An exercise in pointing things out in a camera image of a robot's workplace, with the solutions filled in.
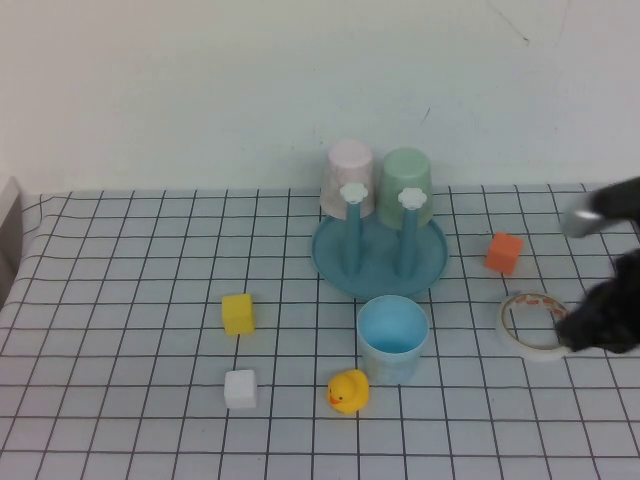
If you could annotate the grid-patterned tablecloth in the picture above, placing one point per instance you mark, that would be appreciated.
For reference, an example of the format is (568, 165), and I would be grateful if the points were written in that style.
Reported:
(150, 250)

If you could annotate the light blue plastic cup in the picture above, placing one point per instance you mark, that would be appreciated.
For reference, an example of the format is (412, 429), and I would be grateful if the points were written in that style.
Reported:
(392, 360)

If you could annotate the pale green plastic cup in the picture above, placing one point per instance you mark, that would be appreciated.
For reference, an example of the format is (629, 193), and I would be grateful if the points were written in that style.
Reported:
(405, 170)

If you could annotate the blue cup stand with pegs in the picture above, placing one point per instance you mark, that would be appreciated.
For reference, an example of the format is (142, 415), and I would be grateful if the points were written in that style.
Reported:
(380, 280)

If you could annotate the white cube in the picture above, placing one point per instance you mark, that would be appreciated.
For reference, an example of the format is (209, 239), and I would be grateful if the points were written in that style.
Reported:
(241, 390)

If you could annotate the grey panel at table edge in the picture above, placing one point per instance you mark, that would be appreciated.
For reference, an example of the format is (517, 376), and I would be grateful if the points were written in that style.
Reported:
(9, 225)

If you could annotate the white tape roll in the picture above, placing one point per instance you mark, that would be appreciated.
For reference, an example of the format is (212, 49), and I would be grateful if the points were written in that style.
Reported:
(505, 340)

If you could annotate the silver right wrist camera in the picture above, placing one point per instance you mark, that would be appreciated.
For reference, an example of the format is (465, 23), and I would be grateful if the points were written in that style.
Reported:
(582, 222)

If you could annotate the pale pink plastic cup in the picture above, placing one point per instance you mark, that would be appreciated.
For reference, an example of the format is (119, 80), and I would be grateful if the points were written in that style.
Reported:
(347, 170)

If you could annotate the yellow rubber duck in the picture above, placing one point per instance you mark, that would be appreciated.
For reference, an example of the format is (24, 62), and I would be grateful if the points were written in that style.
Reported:
(350, 392)

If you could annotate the yellow cube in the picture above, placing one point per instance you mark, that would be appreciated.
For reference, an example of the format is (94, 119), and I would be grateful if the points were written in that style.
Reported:
(238, 315)

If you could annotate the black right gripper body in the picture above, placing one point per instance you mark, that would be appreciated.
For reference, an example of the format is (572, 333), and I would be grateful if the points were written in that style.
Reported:
(620, 200)

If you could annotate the orange cube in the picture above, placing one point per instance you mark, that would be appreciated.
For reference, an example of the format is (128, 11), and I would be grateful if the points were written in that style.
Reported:
(502, 252)

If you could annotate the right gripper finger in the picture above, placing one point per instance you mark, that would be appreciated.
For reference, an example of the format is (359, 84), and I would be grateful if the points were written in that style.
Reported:
(605, 320)

